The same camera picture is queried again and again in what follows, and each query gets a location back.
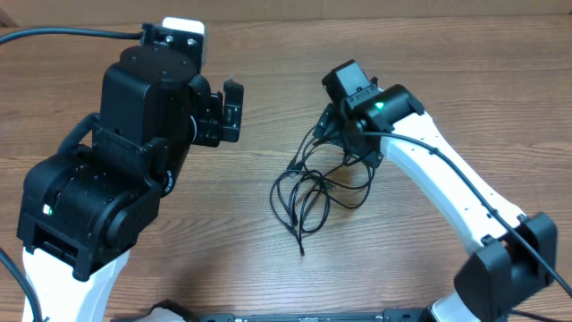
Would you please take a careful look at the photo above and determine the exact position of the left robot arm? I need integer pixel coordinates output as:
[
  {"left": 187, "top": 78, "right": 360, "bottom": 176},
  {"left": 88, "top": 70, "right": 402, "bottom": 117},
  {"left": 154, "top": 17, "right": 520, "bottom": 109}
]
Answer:
[{"left": 17, "top": 45, "right": 244, "bottom": 321}]

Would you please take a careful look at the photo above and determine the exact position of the black USB cable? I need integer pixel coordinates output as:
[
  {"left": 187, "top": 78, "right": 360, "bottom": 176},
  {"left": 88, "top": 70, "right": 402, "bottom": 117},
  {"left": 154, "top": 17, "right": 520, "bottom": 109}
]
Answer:
[{"left": 269, "top": 124, "right": 376, "bottom": 257}]

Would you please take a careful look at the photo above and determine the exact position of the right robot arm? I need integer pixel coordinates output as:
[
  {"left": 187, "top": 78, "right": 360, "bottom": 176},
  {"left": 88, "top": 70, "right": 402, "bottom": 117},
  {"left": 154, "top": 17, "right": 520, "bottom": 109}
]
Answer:
[{"left": 315, "top": 60, "right": 571, "bottom": 321}]

